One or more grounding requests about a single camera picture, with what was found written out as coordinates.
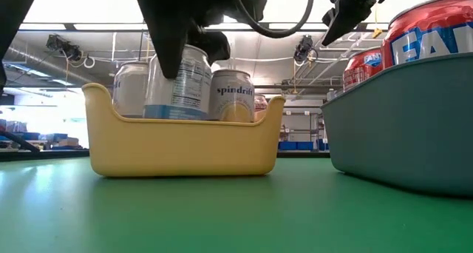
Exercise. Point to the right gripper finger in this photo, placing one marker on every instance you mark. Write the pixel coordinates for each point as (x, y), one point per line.
(347, 16)

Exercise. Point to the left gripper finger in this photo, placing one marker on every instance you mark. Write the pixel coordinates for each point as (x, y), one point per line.
(166, 31)
(214, 47)

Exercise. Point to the red Fanta soda can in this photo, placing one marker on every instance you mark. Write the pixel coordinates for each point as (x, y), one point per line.
(360, 70)
(425, 20)

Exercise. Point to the yellow plastic bin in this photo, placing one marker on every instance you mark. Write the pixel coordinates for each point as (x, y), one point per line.
(177, 149)

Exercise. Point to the grey-blue plastic bin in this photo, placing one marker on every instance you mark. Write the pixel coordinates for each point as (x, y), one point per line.
(406, 134)

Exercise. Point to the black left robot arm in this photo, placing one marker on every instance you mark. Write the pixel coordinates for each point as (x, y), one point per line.
(16, 20)

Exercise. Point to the black ceiling device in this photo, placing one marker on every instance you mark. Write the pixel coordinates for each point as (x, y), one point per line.
(63, 46)
(305, 47)

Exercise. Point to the blue storage crate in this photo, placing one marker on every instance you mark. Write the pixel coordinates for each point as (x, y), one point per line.
(295, 146)

